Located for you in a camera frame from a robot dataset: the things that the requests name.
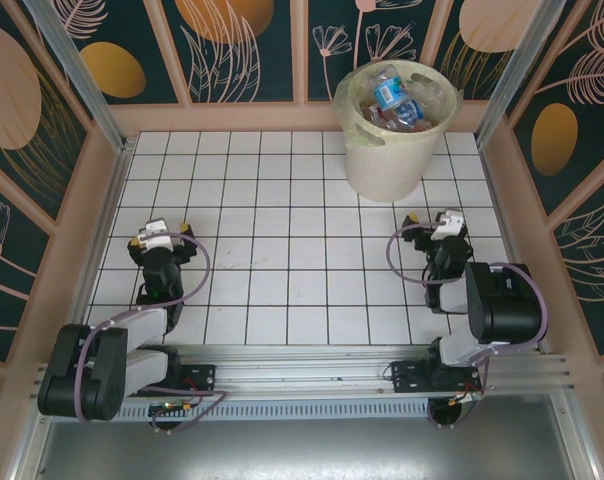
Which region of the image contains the cream plastic waste bin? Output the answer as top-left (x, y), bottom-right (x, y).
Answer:
top-left (331, 60), bottom-right (466, 204)

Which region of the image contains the aluminium frame post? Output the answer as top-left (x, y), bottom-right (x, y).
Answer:
top-left (23, 0), bottom-right (129, 152)
top-left (476, 0), bottom-right (569, 151)

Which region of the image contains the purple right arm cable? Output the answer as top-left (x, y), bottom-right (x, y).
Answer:
top-left (386, 226), bottom-right (552, 401)

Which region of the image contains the orange wired connector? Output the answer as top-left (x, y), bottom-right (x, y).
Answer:
top-left (449, 387), bottom-right (485, 407)

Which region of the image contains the grey sheet metal panel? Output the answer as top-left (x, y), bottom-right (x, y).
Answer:
top-left (11, 394), bottom-right (598, 480)

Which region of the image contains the grey slotted cable duct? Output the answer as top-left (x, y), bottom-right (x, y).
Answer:
top-left (116, 402), bottom-right (433, 422)

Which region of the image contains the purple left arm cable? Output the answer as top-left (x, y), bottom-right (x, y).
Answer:
top-left (75, 232), bottom-right (228, 432)

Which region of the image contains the clear bottle dark blue label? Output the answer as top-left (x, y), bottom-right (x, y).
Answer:
top-left (394, 98), bottom-right (429, 127)

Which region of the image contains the aluminium side rail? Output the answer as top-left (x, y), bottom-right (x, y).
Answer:
top-left (61, 137), bottom-right (136, 361)
top-left (481, 147), bottom-right (551, 354)

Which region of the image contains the small green-lit circuit board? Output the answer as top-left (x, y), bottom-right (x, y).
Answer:
top-left (148, 398), bottom-right (196, 417)

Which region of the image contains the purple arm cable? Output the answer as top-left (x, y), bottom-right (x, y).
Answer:
top-left (386, 226), bottom-right (552, 401)
top-left (75, 232), bottom-right (228, 432)

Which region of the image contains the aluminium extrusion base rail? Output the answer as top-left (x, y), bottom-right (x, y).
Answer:
top-left (34, 343), bottom-right (579, 402)

